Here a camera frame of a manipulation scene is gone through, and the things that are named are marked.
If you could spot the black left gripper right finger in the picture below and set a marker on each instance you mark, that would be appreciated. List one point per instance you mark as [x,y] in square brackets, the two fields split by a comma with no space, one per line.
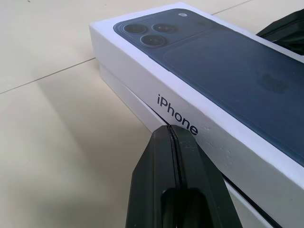
[202,180]

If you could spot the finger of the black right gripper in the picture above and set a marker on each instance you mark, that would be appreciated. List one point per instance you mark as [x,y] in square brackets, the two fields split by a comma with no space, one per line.
[289,31]

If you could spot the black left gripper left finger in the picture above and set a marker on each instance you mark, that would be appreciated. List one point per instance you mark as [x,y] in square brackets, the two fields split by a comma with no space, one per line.
[149,180]

